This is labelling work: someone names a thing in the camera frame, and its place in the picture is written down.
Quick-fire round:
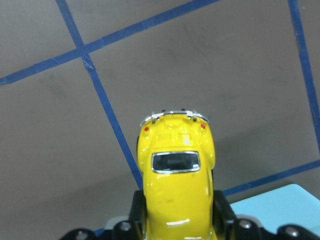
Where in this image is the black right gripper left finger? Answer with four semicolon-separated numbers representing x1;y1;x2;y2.
126;190;147;240

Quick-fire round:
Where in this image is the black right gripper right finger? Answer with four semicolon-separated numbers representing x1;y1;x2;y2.
212;190;237;240

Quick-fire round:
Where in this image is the yellow beetle toy car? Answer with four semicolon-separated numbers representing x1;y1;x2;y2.
137;110;216;240

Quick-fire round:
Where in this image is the turquoise plastic bin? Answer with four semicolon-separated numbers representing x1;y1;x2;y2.
231;184;320;235

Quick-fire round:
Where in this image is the brown paper table mat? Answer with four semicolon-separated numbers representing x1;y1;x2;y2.
0;0;320;240

